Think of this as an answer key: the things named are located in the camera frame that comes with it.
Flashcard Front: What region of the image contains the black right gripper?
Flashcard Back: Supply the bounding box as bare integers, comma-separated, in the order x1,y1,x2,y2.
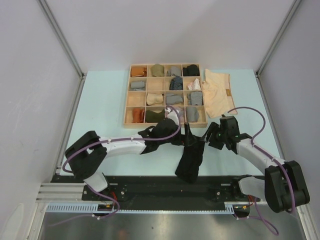
199,122,228,150

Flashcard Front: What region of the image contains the black garment pile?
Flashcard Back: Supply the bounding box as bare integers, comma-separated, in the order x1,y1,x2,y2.
175,141,205,184

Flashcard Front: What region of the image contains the orange and cream underwear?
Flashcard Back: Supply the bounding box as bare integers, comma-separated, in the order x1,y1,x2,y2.
132,107,145,124

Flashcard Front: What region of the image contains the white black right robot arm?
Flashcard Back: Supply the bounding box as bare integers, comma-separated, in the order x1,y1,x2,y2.
204,116,310,213

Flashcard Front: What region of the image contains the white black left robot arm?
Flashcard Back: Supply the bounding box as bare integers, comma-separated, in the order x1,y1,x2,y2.
62,118,200,200

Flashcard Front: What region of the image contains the grey rolled underwear bottom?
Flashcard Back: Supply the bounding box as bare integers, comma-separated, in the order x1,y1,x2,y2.
185,106,199,123

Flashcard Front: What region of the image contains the grey striped rolled underwear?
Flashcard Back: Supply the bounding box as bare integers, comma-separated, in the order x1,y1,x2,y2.
187,91,203,106

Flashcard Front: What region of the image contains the peach underwear flat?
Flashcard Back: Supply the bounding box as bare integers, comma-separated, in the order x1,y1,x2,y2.
202,69,236,119

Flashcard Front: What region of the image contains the grey rolled underwear middle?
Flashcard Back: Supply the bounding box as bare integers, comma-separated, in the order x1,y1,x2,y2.
165,93,183,105

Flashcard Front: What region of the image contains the dark green rolled underwear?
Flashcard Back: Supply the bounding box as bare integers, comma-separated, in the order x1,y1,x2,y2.
145,109,165,123

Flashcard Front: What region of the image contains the pink white rolled underwear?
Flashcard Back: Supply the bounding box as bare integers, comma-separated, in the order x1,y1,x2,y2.
187,78,201,91

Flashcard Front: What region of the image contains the peach rolled underwear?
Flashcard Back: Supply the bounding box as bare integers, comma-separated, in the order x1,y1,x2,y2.
146,93,164,106

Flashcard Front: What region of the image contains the navy striped rolled underwear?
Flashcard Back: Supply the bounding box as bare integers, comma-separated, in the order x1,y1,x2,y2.
169,76,183,91

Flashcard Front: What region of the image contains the black rolled underwear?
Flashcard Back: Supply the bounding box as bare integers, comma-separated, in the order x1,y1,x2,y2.
182,64,200,77

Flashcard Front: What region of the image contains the grey rolled underwear top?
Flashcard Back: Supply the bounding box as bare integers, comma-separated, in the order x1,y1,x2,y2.
167,65,182,77

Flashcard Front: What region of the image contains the olive rolled underwear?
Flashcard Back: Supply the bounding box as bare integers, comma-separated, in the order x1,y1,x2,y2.
150,64,165,77

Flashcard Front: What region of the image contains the grey rolled underwear left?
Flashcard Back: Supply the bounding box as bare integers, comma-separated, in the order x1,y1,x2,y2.
130,81,146,91

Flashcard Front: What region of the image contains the orange rolled underwear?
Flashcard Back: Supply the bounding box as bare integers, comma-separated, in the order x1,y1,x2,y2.
130,66,147,78

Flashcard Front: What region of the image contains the wooden grid organizer tray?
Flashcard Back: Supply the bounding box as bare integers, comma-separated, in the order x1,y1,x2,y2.
123,63,208,129

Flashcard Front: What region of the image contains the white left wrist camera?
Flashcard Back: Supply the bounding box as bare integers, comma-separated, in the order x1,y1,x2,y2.
166,107,185,126

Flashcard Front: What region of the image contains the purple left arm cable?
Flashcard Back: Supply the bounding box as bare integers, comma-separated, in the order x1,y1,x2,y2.
61,104,183,227

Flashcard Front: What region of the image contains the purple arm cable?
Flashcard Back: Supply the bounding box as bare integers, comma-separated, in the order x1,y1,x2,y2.
221,106,297,236
61,104,183,227

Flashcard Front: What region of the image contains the white slotted cable duct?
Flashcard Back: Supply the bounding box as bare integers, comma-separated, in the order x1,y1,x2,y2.
45,202,249,215

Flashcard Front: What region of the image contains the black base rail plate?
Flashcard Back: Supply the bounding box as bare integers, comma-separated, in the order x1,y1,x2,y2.
51,174,293,212

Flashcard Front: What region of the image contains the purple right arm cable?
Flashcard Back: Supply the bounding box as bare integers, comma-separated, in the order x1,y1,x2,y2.
221,106,297,236

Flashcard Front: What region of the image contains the aluminium frame profile front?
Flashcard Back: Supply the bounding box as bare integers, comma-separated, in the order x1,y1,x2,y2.
34,181,311,205

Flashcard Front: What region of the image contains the aluminium corner post right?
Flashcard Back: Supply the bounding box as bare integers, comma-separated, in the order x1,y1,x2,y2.
254,0,303,79

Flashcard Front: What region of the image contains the aluminium corner post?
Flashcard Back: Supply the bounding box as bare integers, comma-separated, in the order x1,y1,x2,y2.
254,0,303,79
36,0,87,80

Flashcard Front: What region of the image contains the aluminium corner post left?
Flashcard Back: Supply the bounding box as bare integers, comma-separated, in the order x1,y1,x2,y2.
36,0,87,80

